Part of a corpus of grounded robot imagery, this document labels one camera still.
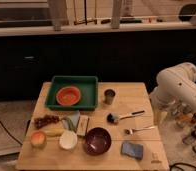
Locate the blue sponge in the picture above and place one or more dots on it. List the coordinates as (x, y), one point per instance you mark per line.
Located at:
(132, 150)

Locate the yellow banana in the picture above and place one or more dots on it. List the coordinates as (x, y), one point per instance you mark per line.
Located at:
(54, 132)

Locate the silver metal fork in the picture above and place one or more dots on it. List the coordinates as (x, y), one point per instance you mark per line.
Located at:
(133, 130)

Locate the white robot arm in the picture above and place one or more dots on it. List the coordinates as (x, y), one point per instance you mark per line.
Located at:
(175, 83)

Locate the dark purple bowl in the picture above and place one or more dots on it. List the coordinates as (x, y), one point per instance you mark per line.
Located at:
(97, 141)

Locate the orange bowl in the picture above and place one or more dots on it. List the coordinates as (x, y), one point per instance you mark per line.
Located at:
(68, 96)

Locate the bunch of red grapes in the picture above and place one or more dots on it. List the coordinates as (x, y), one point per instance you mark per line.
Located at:
(45, 120)

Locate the orange peach fruit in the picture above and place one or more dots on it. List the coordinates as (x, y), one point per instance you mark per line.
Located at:
(38, 139)

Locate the green plastic tray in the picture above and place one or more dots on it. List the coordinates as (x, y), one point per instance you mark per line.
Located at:
(88, 86)

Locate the wooden block with dark strip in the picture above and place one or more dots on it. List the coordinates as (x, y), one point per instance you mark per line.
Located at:
(82, 125)

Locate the dish brush with black head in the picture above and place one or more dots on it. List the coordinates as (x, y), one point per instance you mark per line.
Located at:
(114, 118)

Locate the metal cup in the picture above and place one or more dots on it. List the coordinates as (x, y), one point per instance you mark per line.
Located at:
(109, 95)

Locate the white small bowl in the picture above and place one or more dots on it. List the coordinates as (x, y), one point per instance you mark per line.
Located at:
(68, 140)

